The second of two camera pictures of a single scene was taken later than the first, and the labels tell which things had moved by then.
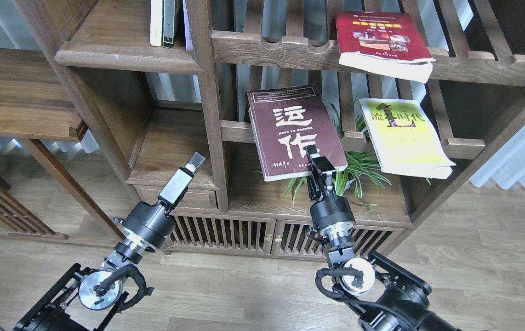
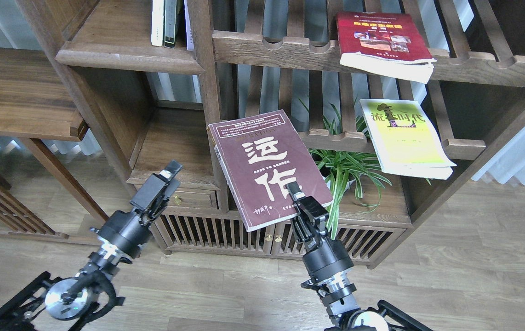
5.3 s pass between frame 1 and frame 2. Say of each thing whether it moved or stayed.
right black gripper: moved
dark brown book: moved
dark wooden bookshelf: stayed
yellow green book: stayed
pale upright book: stayed
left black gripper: moved
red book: stayed
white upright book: stayed
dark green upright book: stayed
